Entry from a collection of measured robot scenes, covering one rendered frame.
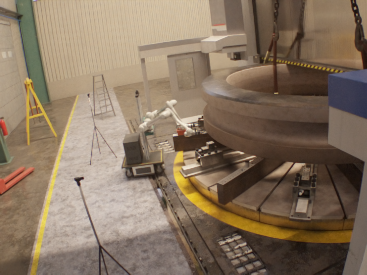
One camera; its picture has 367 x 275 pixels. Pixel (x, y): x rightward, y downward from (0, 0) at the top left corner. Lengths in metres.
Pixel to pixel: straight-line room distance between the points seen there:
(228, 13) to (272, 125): 4.62
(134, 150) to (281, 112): 3.32
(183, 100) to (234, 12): 3.26
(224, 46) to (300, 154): 4.68
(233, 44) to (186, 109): 2.70
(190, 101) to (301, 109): 5.84
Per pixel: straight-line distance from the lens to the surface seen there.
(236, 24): 8.69
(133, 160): 6.50
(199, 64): 9.62
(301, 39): 8.08
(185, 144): 6.75
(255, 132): 4.93
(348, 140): 1.59
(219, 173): 5.66
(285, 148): 4.63
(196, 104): 9.78
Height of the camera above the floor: 2.96
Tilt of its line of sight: 20 degrees down
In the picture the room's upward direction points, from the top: 7 degrees counter-clockwise
